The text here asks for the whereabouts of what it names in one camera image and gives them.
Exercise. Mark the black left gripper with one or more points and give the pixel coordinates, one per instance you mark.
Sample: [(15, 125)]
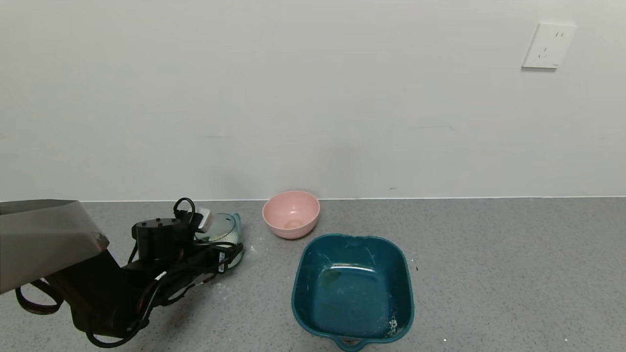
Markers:
[(222, 261)]

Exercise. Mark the pink bowl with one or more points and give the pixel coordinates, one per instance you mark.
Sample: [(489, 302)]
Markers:
[(291, 215)]

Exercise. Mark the white wall socket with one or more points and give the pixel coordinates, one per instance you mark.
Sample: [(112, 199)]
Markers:
[(548, 45)]

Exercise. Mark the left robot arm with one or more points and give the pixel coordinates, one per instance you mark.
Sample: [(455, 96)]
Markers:
[(44, 239)]

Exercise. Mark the teal plastic basin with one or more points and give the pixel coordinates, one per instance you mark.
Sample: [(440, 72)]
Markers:
[(352, 293)]

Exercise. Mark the clear ribbed cup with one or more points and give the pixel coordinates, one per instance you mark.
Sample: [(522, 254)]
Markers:
[(224, 230)]

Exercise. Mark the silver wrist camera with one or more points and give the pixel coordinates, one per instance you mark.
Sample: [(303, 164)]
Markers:
[(204, 218)]

